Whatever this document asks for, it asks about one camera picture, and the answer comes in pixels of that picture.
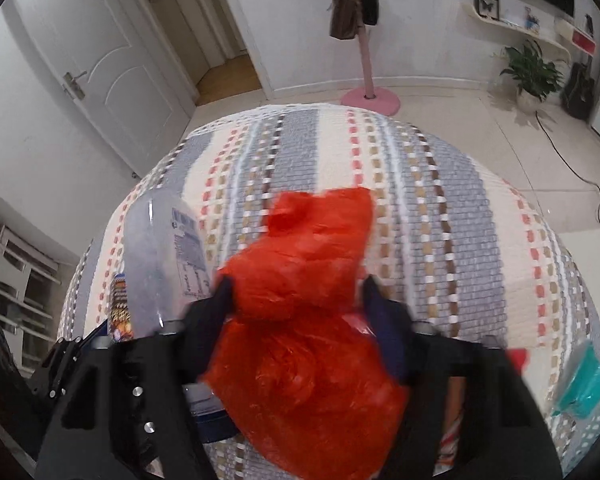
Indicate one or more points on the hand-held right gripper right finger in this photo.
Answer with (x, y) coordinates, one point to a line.
(382, 320)

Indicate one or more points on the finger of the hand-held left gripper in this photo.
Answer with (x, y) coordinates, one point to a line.
(60, 365)

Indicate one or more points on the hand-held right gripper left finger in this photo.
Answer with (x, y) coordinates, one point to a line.
(205, 310)

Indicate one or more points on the clear plastic bottle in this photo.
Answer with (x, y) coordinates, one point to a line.
(160, 260)

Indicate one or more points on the colourful snack packet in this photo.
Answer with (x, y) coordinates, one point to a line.
(120, 310)

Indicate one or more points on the red plastic bag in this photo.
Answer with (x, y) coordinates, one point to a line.
(300, 260)

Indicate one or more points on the white shelf rack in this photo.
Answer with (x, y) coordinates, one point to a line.
(15, 285)

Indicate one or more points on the small red wrapper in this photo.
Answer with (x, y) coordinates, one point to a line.
(519, 360)

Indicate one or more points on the striped woven blanket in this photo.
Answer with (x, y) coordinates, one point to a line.
(330, 160)

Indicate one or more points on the teal plastic packet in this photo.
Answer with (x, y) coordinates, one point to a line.
(585, 380)

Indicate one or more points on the pink coat rack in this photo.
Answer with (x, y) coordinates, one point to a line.
(367, 60)

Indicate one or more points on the green potted plant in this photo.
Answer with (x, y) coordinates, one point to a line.
(530, 67)

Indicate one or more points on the white panel door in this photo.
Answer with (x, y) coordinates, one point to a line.
(105, 35)

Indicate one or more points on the black acoustic guitar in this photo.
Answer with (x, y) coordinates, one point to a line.
(577, 92)

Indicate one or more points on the brown hanging bag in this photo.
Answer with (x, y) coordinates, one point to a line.
(343, 20)

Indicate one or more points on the black hanging bag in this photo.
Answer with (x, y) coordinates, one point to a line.
(371, 7)

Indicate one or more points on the framed butterfly picture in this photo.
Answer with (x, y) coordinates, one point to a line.
(486, 6)

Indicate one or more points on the red white box shelf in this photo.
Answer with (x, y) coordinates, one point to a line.
(582, 42)

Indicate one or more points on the small black figurine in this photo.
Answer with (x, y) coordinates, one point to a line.
(587, 25)

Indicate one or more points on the white curved low wall shelf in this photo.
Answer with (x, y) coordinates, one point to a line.
(510, 27)

